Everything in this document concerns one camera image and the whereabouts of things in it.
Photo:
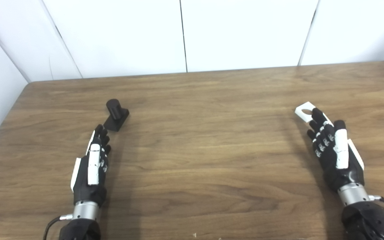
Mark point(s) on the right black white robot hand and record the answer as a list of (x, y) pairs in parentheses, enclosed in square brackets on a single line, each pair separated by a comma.
[(341, 150)]

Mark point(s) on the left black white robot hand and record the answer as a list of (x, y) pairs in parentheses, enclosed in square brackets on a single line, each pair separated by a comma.
[(93, 166)]

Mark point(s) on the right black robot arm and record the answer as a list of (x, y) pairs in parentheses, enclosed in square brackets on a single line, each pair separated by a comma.
[(368, 223)]

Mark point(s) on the white square piece with hole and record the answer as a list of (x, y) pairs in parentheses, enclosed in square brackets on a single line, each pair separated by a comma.
[(301, 113)]

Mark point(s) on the black peg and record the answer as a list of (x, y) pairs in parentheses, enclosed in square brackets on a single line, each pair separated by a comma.
[(116, 116)]

